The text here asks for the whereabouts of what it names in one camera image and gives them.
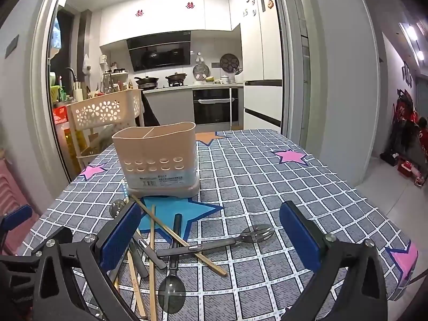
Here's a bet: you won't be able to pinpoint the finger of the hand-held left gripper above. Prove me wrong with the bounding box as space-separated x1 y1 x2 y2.
0 227 72 265
0 205 33 238

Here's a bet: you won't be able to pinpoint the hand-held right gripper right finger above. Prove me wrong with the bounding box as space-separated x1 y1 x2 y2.
279 201 388 321

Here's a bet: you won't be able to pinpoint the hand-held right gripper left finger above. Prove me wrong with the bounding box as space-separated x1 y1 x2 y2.
32 201 144 321

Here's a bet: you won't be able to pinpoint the grey slotted spoon dark handle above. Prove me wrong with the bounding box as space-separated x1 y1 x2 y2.
156 223 275 259

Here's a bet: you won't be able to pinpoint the grey translucent spoon dark handle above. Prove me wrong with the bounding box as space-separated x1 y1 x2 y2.
158 213 186 315

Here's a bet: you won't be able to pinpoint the beige plastic utensil holder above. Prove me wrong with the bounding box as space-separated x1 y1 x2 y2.
111 121 200 198

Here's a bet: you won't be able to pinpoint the grey checked star tablecloth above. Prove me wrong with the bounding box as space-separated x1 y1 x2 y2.
18 129 420 321

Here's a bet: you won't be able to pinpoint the beige flower-cutout storage trolley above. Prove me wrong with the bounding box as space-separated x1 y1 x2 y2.
67 89 145 178

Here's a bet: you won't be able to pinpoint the black hanging cloth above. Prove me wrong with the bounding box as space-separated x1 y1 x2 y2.
140 92 161 128

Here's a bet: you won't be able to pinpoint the green plastic basket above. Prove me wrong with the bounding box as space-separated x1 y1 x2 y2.
50 85 67 102

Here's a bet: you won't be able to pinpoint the grey kitchen base cabinet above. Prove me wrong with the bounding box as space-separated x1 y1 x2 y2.
142 85 244 131

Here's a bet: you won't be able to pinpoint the kitchen rack with bottles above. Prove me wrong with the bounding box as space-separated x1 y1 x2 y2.
100 68 131 94

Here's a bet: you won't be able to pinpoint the red and dark clutter pile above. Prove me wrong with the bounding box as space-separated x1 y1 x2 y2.
381 89 428 188

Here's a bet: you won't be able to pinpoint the black wok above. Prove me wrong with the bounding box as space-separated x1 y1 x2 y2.
134 76 160 89

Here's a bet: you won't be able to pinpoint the black built-in oven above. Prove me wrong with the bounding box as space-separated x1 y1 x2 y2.
193 88 239 125

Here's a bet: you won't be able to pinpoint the dark cooking pot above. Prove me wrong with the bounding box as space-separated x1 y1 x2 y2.
166 72 188 86

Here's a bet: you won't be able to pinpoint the round patterned plate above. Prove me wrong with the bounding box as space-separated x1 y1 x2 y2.
192 63 211 81

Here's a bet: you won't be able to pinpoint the black range hood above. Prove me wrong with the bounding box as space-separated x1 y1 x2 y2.
126 31 192 72

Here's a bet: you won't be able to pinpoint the white refrigerator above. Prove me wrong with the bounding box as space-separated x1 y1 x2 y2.
241 0 285 131

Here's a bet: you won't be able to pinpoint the blue cloth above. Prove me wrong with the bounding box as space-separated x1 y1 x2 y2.
50 17 62 49

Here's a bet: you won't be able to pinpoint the round dark wall tray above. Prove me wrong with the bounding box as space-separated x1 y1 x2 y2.
220 53 241 73

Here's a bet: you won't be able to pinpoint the white wall cabinets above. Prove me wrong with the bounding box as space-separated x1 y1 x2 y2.
100 0 231 45

